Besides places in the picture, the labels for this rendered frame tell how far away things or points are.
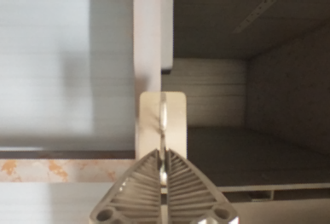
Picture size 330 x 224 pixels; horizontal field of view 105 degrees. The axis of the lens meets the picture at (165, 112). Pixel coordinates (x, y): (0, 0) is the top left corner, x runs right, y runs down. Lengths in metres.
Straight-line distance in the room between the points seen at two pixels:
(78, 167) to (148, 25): 0.31
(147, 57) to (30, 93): 0.30
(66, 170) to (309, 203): 0.54
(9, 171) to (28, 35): 0.30
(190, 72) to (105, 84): 0.65
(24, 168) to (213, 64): 0.95
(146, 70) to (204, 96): 0.68
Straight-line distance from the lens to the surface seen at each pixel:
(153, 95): 0.23
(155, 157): 0.17
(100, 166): 0.32
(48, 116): 0.42
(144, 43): 0.28
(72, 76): 0.39
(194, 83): 0.90
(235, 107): 1.00
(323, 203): 0.50
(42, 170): 0.39
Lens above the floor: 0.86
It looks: 2 degrees up
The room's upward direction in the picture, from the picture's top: 90 degrees clockwise
